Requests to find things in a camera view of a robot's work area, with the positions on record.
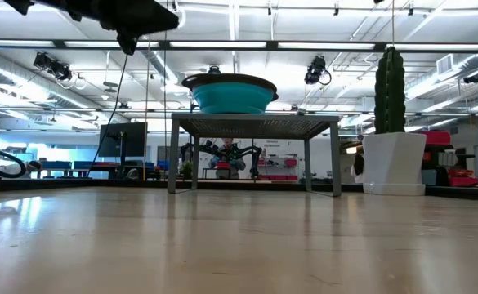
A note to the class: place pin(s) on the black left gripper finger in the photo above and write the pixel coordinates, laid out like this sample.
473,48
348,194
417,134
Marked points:
140,18

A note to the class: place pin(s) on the teal bowl with grey rim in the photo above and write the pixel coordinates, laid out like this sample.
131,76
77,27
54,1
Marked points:
231,99

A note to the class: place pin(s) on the black background robot arm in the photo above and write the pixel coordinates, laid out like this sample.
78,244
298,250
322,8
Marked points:
202,149
251,155

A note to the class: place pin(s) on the black monitor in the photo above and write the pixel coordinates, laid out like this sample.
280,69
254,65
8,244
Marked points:
122,141

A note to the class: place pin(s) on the small green potted plant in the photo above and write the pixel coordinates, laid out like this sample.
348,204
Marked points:
186,169

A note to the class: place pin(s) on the person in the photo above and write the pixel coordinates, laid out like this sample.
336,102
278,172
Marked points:
33,165
358,167
228,152

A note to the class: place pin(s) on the grey perforated metal shelf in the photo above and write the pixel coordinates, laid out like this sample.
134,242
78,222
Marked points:
263,124

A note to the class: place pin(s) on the small red bin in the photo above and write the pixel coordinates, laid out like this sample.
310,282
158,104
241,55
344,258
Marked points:
223,165

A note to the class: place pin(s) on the green cactus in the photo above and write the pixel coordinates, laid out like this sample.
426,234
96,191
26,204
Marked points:
389,94

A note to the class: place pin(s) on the white hexagonal plant pot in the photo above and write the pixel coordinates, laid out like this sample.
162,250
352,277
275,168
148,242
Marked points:
394,163

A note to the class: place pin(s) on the red storage box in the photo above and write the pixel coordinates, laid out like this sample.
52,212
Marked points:
436,138

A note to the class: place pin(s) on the black ceiling device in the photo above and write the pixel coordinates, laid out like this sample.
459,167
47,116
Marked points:
473,77

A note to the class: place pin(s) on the overhead frame bar with lights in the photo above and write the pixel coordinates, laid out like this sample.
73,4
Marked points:
271,45

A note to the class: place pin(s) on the black aluminium table frame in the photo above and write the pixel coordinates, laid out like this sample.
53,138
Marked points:
59,184

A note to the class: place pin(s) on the black overhead camera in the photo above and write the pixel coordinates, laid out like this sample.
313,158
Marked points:
315,70

